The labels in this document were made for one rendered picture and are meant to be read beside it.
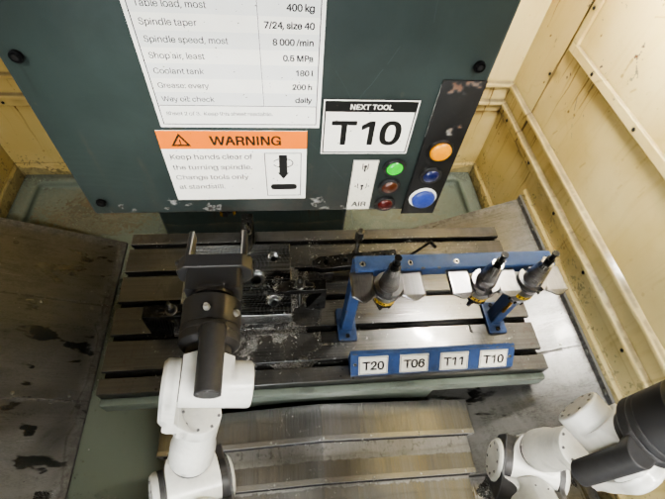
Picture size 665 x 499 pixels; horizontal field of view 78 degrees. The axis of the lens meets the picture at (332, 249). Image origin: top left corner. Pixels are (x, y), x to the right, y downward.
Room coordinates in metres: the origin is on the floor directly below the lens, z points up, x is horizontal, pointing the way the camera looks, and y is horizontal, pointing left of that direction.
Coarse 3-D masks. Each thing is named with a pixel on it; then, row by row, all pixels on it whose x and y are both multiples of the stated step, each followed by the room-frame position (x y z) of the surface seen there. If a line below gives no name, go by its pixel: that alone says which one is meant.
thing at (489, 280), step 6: (492, 264) 0.50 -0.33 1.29; (504, 264) 0.51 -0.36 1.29; (486, 270) 0.50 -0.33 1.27; (492, 270) 0.50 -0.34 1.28; (498, 270) 0.49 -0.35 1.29; (480, 276) 0.50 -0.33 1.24; (486, 276) 0.50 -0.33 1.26; (492, 276) 0.49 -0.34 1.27; (498, 276) 0.49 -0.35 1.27; (480, 282) 0.49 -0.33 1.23; (486, 282) 0.49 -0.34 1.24; (492, 282) 0.49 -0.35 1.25; (486, 288) 0.49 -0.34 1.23
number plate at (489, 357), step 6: (480, 354) 0.45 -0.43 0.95; (486, 354) 0.45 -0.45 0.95; (492, 354) 0.46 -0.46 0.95; (498, 354) 0.46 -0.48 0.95; (504, 354) 0.46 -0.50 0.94; (480, 360) 0.44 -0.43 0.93; (486, 360) 0.44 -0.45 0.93; (492, 360) 0.45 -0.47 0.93; (498, 360) 0.45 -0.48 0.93; (504, 360) 0.45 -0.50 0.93; (480, 366) 0.43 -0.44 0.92; (486, 366) 0.43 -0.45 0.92; (492, 366) 0.43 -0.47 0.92
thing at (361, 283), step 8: (352, 272) 0.49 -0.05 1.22; (360, 272) 0.49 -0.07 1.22; (368, 272) 0.49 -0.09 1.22; (352, 280) 0.47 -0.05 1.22; (360, 280) 0.47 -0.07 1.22; (368, 280) 0.47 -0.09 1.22; (352, 288) 0.45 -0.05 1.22; (360, 288) 0.45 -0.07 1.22; (368, 288) 0.45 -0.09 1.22; (352, 296) 0.43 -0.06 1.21; (360, 296) 0.43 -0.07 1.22; (368, 296) 0.43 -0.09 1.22; (376, 296) 0.44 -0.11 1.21
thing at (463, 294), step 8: (448, 272) 0.52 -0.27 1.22; (456, 272) 0.52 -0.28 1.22; (464, 272) 0.53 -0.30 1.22; (448, 280) 0.50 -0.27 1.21; (456, 280) 0.50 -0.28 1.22; (464, 280) 0.51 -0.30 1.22; (456, 288) 0.48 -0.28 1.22; (464, 288) 0.48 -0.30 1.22; (472, 288) 0.49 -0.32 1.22; (464, 296) 0.47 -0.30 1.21
